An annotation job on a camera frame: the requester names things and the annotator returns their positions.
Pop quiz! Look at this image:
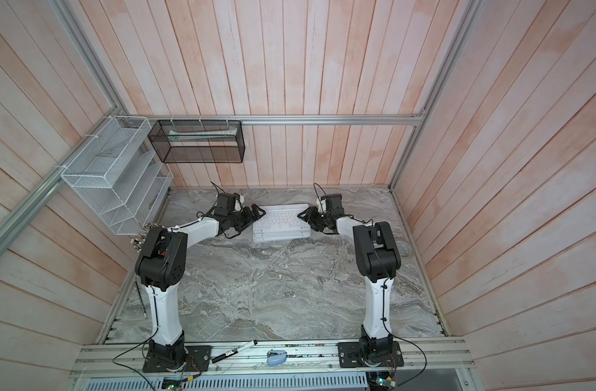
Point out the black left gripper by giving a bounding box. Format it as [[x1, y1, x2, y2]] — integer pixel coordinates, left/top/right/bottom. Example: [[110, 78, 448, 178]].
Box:
[[228, 204, 267, 232]]

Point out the white key keyboard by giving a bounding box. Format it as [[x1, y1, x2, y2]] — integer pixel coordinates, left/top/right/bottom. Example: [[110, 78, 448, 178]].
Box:
[[252, 204, 312, 243]]

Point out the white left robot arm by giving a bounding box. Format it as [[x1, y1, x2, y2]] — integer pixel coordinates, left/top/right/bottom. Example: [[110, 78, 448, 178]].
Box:
[[135, 193, 266, 372]]

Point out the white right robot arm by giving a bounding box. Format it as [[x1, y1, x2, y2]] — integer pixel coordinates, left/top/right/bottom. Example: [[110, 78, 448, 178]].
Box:
[[297, 194, 402, 368]]

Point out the clear tape roll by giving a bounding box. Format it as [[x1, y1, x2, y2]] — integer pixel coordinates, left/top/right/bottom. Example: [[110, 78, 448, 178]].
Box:
[[398, 240, 414, 258]]

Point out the black mesh basket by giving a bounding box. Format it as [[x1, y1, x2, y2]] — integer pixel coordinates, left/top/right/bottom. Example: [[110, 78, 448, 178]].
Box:
[[148, 119, 246, 164]]

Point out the red pen cup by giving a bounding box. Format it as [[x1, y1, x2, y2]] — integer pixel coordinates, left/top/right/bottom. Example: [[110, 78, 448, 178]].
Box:
[[130, 223, 156, 253]]

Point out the black marker pen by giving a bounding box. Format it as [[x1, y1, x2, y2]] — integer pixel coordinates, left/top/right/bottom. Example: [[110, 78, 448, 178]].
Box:
[[211, 340, 258, 363]]

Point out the blue tape dispenser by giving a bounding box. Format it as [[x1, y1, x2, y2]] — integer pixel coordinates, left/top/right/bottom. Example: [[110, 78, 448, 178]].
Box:
[[266, 350, 287, 368]]

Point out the aluminium frame bar back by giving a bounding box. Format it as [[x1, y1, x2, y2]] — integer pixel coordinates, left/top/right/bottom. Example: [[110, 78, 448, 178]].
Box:
[[122, 114, 423, 125]]

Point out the white wire mesh shelf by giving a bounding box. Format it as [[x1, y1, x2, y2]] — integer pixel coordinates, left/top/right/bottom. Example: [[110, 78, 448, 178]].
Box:
[[62, 117, 173, 236]]

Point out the aluminium mounting rail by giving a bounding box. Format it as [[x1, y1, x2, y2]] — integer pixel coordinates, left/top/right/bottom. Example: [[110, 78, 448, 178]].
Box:
[[70, 337, 475, 378]]

